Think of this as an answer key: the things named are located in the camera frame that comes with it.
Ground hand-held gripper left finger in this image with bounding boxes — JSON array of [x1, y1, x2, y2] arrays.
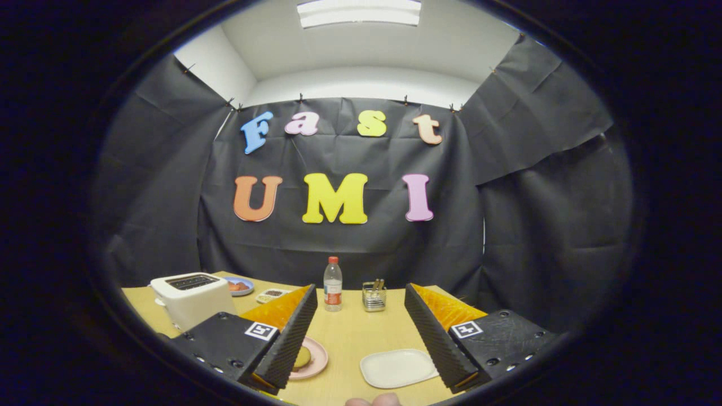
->
[[169, 284, 319, 395]]

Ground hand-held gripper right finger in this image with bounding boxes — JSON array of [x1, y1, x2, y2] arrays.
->
[[404, 283, 556, 394]]

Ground pink plate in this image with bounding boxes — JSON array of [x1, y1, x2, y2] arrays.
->
[[289, 337, 329, 380]]

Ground white rectangular plate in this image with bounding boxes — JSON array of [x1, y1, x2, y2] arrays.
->
[[359, 348, 440, 390]]

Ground white divided condiment tray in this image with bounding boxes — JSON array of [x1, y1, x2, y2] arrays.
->
[[256, 288, 291, 305]]

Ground blue plate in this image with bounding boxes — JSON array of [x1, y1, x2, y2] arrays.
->
[[224, 276, 255, 297]]

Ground clear red-capped water bottle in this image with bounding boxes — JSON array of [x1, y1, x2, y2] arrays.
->
[[323, 257, 343, 312]]

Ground white toaster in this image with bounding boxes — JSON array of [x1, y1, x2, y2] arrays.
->
[[150, 272, 237, 332]]

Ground black backdrop cloth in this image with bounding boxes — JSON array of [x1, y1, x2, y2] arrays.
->
[[93, 34, 635, 333]]

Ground ceiling light panel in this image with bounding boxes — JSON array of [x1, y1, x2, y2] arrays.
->
[[297, 0, 422, 29]]

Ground wire mesh utensil holder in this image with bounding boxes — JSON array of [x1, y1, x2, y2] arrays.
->
[[362, 280, 387, 312]]

